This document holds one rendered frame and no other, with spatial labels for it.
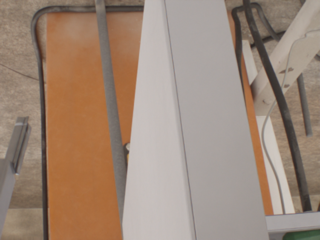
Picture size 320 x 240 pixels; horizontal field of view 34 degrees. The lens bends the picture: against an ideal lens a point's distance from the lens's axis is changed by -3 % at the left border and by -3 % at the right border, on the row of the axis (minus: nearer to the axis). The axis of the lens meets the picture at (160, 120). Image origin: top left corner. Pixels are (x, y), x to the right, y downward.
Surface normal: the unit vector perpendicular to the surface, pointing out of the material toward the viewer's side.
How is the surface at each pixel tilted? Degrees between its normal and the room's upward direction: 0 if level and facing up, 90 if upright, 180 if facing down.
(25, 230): 90
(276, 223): 90
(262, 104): 0
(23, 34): 0
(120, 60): 90
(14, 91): 0
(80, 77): 90
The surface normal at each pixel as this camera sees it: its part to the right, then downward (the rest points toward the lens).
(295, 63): 0.11, 0.91
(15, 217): 0.21, -0.42
